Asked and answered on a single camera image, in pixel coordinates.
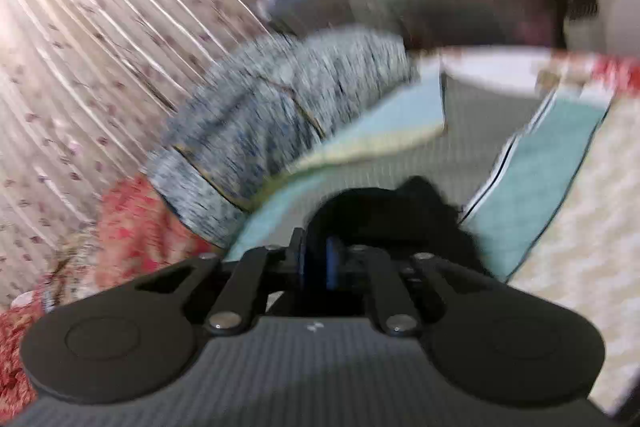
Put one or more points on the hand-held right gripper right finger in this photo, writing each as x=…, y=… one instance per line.
x=333, y=264

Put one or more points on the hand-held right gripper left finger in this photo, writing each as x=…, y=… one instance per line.
x=303, y=262

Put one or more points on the black pants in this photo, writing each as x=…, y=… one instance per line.
x=400, y=212

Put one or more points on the blue grey patterned pillow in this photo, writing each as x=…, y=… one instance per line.
x=260, y=122

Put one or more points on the red floral pillow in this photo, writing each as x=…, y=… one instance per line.
x=135, y=232

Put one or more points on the floral pleated curtain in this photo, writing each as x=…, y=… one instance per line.
x=100, y=32

